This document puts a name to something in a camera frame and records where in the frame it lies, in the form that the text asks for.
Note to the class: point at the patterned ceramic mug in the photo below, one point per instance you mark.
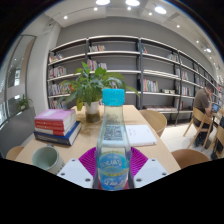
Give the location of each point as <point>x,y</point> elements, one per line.
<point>50,160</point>

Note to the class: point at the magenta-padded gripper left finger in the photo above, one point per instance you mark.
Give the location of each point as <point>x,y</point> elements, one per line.
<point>75,173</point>

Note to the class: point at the person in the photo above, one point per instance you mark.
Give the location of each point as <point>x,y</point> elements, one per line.
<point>202,101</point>

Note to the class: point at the green potted plant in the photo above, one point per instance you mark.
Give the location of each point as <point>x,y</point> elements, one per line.
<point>88,86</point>

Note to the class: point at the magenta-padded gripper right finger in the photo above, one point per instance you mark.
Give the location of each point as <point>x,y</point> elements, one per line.
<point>150,171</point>

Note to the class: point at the white paperback book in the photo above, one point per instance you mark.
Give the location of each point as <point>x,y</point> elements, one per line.
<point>140,135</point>

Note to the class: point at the ceiling lights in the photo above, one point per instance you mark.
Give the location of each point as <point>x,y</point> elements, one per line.
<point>132,2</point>

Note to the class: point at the laptop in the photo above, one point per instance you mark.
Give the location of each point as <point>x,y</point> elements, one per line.
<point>215,107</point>

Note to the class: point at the grey bookshelf unit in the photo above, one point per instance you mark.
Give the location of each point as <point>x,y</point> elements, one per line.
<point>160,60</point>

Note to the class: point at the pink book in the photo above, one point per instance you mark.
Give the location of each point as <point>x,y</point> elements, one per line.
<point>55,115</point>

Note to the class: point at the dark blue book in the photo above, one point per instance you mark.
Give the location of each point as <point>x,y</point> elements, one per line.
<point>60,137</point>

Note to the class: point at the wooden chair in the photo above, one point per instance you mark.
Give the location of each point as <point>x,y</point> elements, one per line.
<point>154,121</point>
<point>218,138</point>
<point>190,158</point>
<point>15,152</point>
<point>199,121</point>

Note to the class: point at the small window plant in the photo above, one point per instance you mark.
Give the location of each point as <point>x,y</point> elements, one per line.
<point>23,102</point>

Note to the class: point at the clear bottle with blue cap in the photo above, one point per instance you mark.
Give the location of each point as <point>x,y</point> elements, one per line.
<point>112,166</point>

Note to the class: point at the red book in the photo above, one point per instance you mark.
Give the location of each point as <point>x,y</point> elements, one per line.
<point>55,127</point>

